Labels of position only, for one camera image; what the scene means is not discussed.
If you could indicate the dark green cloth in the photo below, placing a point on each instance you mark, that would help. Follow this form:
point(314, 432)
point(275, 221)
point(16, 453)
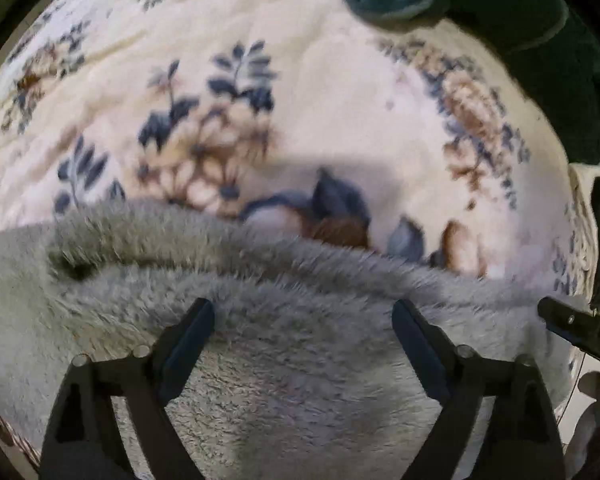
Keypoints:
point(505, 25)

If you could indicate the floral printed blanket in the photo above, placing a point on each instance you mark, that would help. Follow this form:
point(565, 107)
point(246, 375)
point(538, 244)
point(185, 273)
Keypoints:
point(300, 125)

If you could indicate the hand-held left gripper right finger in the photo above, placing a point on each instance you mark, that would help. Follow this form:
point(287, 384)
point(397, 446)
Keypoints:
point(420, 342)

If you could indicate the person's right hand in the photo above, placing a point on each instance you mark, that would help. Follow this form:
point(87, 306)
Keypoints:
point(592, 420)

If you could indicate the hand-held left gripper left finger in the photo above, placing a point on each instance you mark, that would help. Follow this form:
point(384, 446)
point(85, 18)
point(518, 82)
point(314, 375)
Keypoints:
point(187, 342)

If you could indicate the grey fleece pants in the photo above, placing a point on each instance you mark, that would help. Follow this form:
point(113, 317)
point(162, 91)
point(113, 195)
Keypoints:
point(280, 360)

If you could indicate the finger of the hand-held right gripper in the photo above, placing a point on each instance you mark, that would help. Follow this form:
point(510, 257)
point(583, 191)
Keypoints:
point(575, 325)

